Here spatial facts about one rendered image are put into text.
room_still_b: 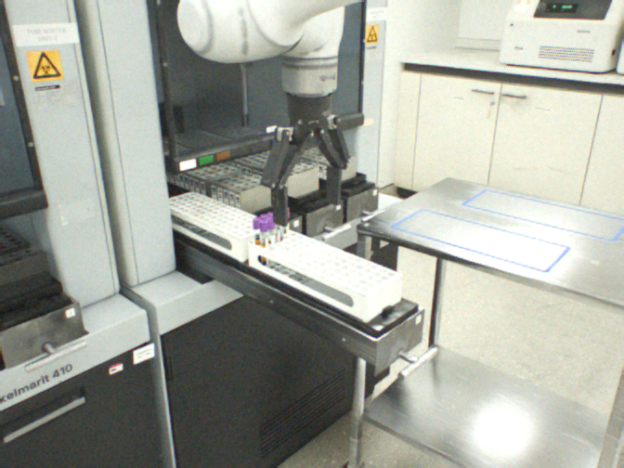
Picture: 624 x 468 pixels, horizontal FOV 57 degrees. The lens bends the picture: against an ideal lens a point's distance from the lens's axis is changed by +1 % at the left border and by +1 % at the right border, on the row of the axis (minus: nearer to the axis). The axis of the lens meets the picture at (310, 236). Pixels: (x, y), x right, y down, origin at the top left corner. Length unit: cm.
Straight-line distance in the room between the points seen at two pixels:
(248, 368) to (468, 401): 62
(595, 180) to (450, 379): 176
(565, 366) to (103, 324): 175
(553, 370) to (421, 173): 174
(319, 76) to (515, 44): 245
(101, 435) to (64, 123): 60
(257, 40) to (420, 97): 288
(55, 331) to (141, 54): 52
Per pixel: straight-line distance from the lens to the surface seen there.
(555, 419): 169
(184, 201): 134
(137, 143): 116
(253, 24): 76
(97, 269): 119
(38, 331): 108
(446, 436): 156
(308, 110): 93
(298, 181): 145
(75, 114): 110
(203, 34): 75
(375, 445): 191
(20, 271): 112
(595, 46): 315
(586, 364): 245
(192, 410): 138
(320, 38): 89
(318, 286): 106
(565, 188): 329
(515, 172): 338
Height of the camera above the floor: 132
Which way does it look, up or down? 24 degrees down
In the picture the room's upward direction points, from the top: straight up
